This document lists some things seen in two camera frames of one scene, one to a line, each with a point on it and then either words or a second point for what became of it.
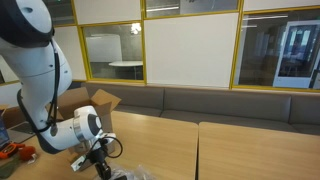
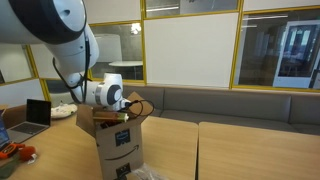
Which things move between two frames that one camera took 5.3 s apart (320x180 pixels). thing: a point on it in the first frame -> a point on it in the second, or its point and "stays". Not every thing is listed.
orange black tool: (10, 150) stays
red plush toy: (27, 153) stays
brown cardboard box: (64, 103) -> (119, 138)
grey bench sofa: (282, 110) stays
